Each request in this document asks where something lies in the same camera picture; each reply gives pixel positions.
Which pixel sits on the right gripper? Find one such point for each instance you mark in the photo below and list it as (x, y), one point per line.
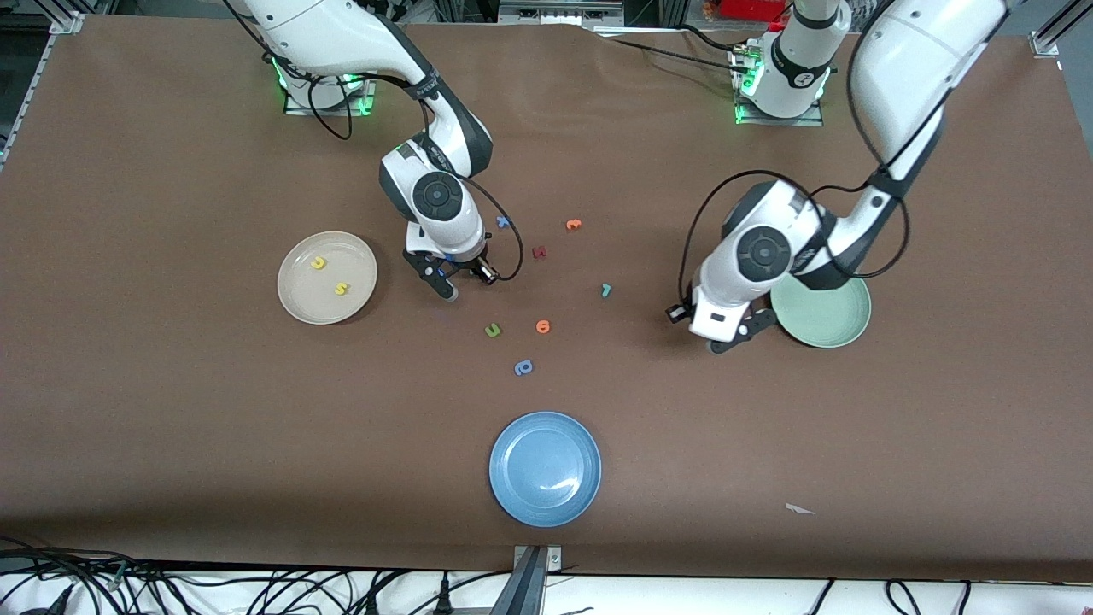
(472, 263)

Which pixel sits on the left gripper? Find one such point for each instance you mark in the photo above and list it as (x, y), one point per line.
(687, 309)

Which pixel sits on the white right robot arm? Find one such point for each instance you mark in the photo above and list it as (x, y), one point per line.
(341, 34)

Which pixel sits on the green round plate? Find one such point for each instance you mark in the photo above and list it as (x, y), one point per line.
(832, 320)

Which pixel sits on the beige round plate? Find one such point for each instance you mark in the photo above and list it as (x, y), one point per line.
(341, 256)

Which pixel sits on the blue foam letter a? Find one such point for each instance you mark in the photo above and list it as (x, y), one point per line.
(518, 369)

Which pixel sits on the white paper scrap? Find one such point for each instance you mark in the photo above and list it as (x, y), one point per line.
(798, 509)

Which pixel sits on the blue round plate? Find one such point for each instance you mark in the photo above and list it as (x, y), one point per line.
(545, 470)

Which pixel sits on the red box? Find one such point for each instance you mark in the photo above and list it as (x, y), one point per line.
(751, 8)

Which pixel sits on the brown table cover sheet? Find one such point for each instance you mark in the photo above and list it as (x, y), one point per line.
(171, 427)

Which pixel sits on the black power plug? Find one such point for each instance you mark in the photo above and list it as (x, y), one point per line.
(444, 596)

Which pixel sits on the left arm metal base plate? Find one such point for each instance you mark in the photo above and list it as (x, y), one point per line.
(777, 120)

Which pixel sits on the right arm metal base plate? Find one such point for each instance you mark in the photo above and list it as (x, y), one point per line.
(329, 107)

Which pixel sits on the aluminium profile post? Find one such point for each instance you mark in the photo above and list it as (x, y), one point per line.
(529, 585)

